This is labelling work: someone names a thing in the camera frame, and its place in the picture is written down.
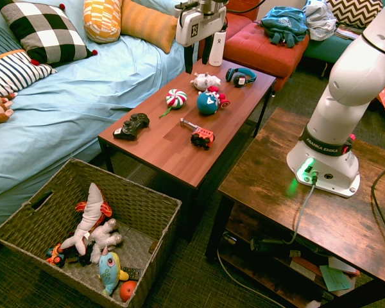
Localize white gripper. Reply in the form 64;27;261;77
174;0;228;75

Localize red toy fire truck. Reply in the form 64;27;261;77
179;117;216;151

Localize white plush animal toy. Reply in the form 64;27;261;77
190;71;222;92

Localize blue round plush toy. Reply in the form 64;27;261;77
196;85;231;116

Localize red green swirl candy toy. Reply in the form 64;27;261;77
158;89;189;119

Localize orange striped plush toy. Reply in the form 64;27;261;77
74;200;114;232

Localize white shark plush toy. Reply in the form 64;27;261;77
59;182;105;257

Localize woven wicker basket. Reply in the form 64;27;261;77
0;157;183;308

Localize orange blue toy car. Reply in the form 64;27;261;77
46;243;66;268

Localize white water bottle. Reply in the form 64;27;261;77
208;28;228;67

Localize teal black headphones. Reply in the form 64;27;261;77
225;67;257;88

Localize orange rectangular pillow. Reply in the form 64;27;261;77
120;0;178;55

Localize red tufted ottoman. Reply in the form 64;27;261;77
197;0;311;93

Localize teal clothing pile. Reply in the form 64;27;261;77
260;6;309;49

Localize red-brown coffee table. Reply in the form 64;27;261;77
97;58;277;244

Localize black game controller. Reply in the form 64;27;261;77
112;112;151;141

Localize yellow white patterned bolster pillow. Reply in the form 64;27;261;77
83;0;124;44

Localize white grey cloth bundle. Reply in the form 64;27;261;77
302;0;338;42

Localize light blue bed sheet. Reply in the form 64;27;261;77
0;0;200;237

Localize black white checkered pillow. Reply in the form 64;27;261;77
0;0;99;69

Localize black white chevron pillow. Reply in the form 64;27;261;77
325;0;385;30

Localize navy white striped pillow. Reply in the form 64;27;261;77
0;49;58;98

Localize dark teal striped pillow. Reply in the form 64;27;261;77
0;15;22;62

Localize grey white plush dog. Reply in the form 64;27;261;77
89;218;124;264

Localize rustic dark wood table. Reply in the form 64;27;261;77
204;107;385;308

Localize black remote control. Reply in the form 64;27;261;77
120;266;144;281

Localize blue yellow fish plush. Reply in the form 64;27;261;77
98;245;130;296

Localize orange ball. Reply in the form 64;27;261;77
119;280;138;303

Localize teal paper note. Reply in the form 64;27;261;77
319;264;353;293

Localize grey robot power cable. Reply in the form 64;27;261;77
282;170;320;246

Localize white floor cable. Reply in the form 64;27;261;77
216;248;286;308

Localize black cable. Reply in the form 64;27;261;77
370;159;385;241

